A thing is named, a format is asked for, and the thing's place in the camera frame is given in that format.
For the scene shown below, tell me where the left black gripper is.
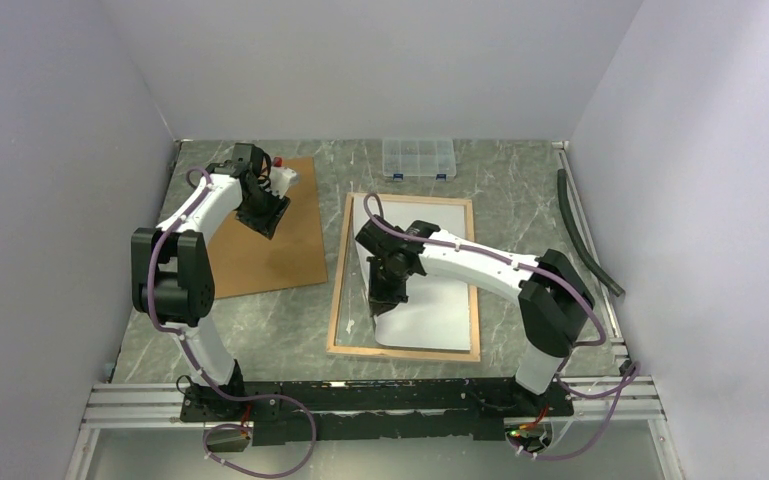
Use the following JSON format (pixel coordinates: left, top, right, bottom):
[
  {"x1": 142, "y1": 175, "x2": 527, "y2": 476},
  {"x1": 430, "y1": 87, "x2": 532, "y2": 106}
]
[{"x1": 236, "y1": 182, "x2": 291, "y2": 240}]

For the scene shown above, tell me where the brown backing board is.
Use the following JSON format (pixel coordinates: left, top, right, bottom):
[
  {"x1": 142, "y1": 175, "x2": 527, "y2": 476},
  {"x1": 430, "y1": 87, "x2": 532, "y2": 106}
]
[{"x1": 207, "y1": 157, "x2": 328, "y2": 299}]

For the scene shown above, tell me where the printed photo poster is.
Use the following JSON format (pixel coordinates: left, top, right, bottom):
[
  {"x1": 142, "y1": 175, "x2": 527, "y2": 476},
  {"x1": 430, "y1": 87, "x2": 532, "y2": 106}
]
[{"x1": 372, "y1": 195, "x2": 471, "y2": 352}]

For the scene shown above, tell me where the white wooden picture frame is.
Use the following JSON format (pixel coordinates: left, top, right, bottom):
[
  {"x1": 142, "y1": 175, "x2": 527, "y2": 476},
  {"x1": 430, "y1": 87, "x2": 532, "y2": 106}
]
[{"x1": 326, "y1": 192, "x2": 481, "y2": 363}]

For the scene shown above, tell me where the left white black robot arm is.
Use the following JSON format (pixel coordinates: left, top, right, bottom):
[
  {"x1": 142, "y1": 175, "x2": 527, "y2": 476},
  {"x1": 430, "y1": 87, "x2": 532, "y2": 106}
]
[{"x1": 130, "y1": 143, "x2": 300, "y2": 420}]

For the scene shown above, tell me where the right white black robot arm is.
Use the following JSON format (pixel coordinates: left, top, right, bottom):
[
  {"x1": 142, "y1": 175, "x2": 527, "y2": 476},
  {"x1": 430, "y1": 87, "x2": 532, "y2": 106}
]
[{"x1": 354, "y1": 215, "x2": 599, "y2": 415}]

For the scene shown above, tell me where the clear plastic organizer box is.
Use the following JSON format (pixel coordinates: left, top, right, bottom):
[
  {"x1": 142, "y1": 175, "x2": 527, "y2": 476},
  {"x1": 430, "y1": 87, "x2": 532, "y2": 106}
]
[{"x1": 381, "y1": 138, "x2": 457, "y2": 181}]

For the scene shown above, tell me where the black foam tube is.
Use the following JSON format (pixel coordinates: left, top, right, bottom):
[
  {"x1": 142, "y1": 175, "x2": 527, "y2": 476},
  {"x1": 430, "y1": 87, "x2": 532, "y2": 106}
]
[{"x1": 556, "y1": 168, "x2": 626, "y2": 297}]

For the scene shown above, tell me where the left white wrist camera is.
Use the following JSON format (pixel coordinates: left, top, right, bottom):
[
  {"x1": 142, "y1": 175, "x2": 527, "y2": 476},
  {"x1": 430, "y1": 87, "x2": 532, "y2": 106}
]
[{"x1": 269, "y1": 157, "x2": 300, "y2": 198}]

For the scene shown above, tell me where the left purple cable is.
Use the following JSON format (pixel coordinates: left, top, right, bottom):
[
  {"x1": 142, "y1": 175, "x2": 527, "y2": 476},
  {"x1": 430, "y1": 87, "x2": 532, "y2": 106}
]
[{"x1": 146, "y1": 166, "x2": 319, "y2": 480}]

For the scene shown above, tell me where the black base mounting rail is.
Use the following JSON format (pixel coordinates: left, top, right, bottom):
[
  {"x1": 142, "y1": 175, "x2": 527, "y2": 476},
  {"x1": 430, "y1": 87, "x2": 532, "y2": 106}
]
[{"x1": 180, "y1": 377, "x2": 574, "y2": 446}]

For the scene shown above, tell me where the aluminium extrusion rail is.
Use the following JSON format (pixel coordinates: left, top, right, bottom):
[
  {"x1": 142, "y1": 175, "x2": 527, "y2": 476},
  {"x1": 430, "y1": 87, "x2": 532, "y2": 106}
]
[{"x1": 81, "y1": 382, "x2": 193, "y2": 431}]

